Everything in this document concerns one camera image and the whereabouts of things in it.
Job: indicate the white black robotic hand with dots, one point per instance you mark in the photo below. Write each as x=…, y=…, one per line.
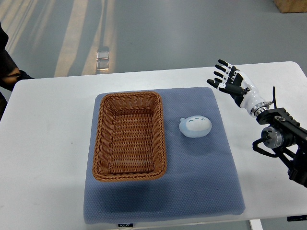
x=229, y=79

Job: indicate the blue white plush toy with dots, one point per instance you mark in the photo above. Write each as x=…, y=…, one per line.
x=196, y=126

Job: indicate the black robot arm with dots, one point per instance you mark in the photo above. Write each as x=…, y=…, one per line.
x=285, y=139

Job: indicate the brown wicker basket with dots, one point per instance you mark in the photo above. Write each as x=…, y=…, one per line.
x=130, y=138

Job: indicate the wooden box corner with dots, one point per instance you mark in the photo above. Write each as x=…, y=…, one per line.
x=291, y=6

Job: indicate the blue foam mat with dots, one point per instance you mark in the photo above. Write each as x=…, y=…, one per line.
x=200, y=181

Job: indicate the metal floor box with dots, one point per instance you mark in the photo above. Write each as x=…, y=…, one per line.
x=102, y=59

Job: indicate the white table leg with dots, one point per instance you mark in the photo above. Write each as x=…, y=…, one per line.
x=255, y=224

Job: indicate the black table control panel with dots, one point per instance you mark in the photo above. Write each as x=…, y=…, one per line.
x=297, y=218

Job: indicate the person in dark clothes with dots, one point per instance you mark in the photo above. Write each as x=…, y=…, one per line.
x=10, y=74

